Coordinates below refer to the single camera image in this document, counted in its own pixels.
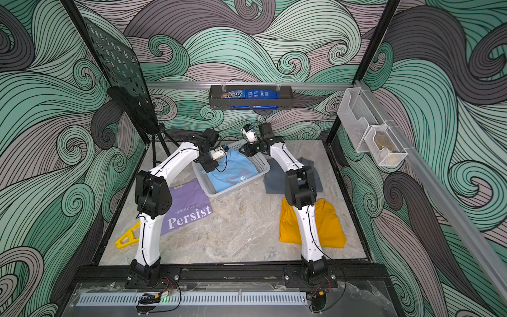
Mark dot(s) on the black wall tray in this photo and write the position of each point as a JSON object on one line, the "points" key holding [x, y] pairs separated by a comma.
{"points": [[285, 101]]}

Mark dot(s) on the yellow plastic triangle tool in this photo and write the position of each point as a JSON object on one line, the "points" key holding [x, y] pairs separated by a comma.
{"points": [[129, 238]]}

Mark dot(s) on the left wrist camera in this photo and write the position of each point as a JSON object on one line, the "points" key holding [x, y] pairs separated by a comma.
{"points": [[219, 153]]}

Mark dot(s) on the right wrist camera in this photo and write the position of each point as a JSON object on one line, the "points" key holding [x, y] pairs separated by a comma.
{"points": [[249, 134]]}

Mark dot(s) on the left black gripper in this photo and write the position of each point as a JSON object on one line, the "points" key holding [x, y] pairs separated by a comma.
{"points": [[212, 166]]}

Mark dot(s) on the grey t-shirt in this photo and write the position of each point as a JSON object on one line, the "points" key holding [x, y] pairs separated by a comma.
{"points": [[274, 180]]}

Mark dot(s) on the white perforated plastic basket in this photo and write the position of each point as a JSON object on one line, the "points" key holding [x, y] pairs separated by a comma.
{"points": [[258, 160]]}

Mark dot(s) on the purple Persist t-shirt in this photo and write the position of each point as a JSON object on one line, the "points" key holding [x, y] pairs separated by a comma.
{"points": [[190, 204]]}

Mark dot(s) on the white slotted cable duct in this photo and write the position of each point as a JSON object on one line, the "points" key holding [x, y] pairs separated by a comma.
{"points": [[284, 298]]}

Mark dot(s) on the clear plastic wall bin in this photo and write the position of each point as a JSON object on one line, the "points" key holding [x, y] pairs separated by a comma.
{"points": [[357, 119]]}

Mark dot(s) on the small clear wall bin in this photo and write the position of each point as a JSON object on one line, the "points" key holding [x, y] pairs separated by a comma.
{"points": [[382, 147]]}

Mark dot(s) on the yellow t-shirt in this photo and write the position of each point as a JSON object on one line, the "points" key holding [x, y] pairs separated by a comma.
{"points": [[328, 225]]}

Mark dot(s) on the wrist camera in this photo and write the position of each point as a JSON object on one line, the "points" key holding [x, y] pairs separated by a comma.
{"points": [[219, 153], [249, 134]]}

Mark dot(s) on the black perforated music stand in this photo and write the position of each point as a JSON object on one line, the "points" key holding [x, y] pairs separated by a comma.
{"points": [[127, 84]]}

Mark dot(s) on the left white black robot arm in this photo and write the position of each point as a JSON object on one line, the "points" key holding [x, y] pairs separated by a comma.
{"points": [[153, 199]]}

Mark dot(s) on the light blue t-shirt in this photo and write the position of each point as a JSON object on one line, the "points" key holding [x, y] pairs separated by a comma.
{"points": [[232, 170]]}

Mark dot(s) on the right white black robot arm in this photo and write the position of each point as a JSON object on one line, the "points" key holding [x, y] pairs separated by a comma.
{"points": [[300, 193]]}

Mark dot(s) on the blue candy packet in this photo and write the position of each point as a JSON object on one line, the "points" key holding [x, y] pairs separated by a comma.
{"points": [[251, 94]]}

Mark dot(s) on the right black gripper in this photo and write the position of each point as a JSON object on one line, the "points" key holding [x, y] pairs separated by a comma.
{"points": [[250, 146]]}

